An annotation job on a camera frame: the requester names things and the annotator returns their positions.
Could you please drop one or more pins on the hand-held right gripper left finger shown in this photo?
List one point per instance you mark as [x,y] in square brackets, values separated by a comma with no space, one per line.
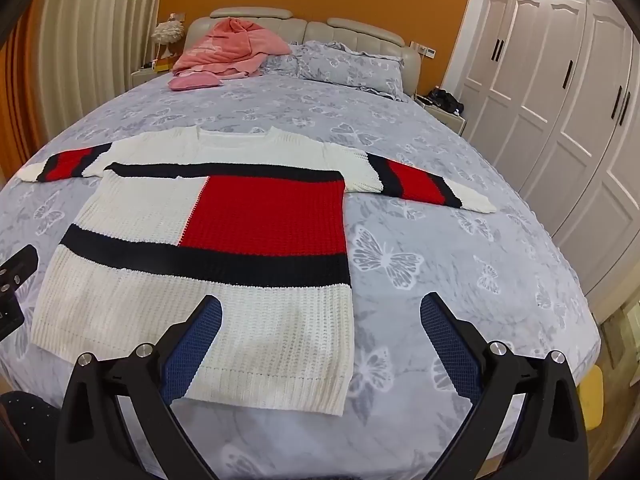
[192,345]

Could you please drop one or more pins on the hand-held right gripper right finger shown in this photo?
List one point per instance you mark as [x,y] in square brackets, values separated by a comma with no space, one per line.
[450,345]

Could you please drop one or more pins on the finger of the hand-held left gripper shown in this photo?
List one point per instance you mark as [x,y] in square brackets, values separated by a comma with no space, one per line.
[20,265]

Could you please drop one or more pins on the white red navy knit sweater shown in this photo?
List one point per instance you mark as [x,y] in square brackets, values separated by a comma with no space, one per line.
[150,300]

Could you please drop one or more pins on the yellow stool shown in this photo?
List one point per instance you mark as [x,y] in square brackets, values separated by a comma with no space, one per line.
[592,395]

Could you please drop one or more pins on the grey butterfly print bed cover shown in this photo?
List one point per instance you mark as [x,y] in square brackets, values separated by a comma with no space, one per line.
[425,185]

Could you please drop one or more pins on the dark dotted cloth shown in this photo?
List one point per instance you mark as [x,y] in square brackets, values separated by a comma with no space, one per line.
[25,430]

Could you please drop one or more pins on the white nightstand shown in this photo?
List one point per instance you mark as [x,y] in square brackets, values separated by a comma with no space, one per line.
[145,77]
[450,120]

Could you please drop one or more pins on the beige curtain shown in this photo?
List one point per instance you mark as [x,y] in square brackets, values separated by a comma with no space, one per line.
[90,35]

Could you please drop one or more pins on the black bag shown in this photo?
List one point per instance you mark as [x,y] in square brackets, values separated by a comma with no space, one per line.
[447,101]

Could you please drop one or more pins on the pink pillow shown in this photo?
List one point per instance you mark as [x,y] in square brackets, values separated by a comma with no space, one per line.
[192,82]

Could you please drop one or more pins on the white feather lamp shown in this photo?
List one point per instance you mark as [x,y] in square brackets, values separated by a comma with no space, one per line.
[167,35]

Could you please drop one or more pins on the white wardrobe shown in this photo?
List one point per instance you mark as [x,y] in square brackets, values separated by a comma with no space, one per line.
[550,85]

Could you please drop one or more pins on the small grey butterfly print pillow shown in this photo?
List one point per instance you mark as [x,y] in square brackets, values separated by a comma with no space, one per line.
[282,65]

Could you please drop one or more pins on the large grey butterfly print pillow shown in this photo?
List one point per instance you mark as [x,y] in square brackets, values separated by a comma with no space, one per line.
[350,67]

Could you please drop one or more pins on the pink blanket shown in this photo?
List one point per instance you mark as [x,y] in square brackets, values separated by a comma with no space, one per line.
[225,45]

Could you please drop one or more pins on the beige padded headboard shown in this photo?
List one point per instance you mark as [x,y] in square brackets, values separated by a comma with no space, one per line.
[350,30]

